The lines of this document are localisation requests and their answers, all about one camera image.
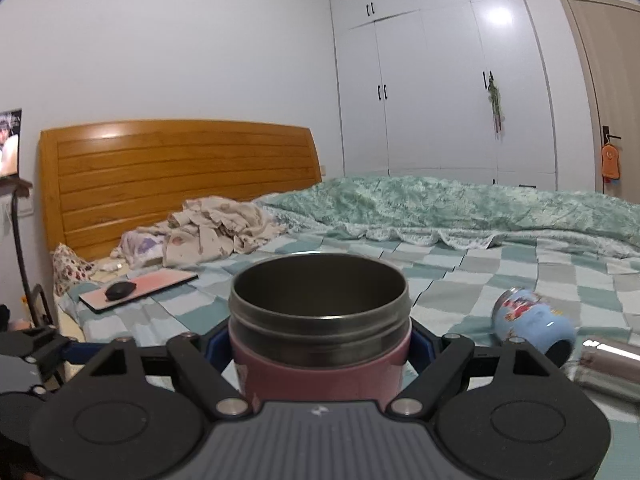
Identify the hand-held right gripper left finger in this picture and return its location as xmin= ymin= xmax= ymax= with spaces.
xmin=82 ymin=322 xmax=253 ymax=421

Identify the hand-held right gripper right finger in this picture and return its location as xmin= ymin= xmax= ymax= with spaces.
xmin=392 ymin=320 xmax=563 ymax=418

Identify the wooden headboard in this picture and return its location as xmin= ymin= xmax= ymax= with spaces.
xmin=40 ymin=120 xmax=323 ymax=263

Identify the steel bottle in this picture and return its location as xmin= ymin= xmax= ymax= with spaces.
xmin=562 ymin=335 xmax=640 ymax=403

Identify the black computer mouse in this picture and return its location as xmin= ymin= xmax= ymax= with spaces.
xmin=104 ymin=281 xmax=137 ymax=302

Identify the crumpled floral cloth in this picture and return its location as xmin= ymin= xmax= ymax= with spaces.
xmin=162 ymin=196 xmax=288 ymax=268

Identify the beige door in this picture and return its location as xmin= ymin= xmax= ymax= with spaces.
xmin=557 ymin=0 xmax=640 ymax=196

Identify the wall poster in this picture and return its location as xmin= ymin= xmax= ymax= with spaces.
xmin=0 ymin=108 xmax=23 ymax=179

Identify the checked bed sheet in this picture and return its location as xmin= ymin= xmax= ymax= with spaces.
xmin=57 ymin=232 xmax=640 ymax=480

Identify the blue printed cup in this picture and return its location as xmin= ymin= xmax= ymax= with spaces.
xmin=491 ymin=287 xmax=577 ymax=367

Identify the pink cup with steel rim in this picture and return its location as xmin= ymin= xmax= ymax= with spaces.
xmin=228 ymin=253 xmax=412 ymax=406

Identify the purple printed pillow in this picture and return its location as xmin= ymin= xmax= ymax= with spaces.
xmin=112 ymin=227 xmax=173 ymax=268

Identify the white wardrobe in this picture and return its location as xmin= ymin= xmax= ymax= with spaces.
xmin=328 ymin=0 xmax=558 ymax=191

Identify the pink mouse pad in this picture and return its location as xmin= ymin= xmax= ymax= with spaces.
xmin=79 ymin=268 xmax=200 ymax=315

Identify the green hanging ornament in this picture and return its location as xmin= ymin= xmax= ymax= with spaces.
xmin=487 ymin=72 xmax=508 ymax=136

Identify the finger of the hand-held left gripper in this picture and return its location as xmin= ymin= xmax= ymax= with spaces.
xmin=0 ymin=326 xmax=109 ymax=365

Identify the green patterned blanket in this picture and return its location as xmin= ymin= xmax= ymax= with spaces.
xmin=255 ymin=175 xmax=640 ymax=261

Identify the orange hanging ornament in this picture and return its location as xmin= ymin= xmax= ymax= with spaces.
xmin=600 ymin=142 xmax=622 ymax=184

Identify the black floor stand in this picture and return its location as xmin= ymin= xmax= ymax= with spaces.
xmin=0 ymin=177 xmax=57 ymax=332

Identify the floral cushion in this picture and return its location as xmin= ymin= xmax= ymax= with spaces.
xmin=52 ymin=242 xmax=96 ymax=297

